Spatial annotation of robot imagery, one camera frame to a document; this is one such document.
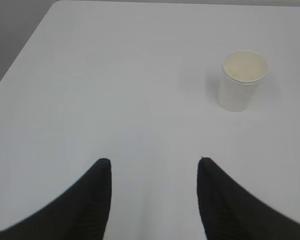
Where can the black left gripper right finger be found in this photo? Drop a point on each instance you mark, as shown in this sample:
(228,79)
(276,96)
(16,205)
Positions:
(229,212)

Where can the white paper cup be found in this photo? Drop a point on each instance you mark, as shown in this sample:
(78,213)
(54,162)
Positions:
(243,71)

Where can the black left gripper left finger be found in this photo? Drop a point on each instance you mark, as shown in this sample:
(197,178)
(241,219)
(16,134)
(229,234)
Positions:
(80,213)

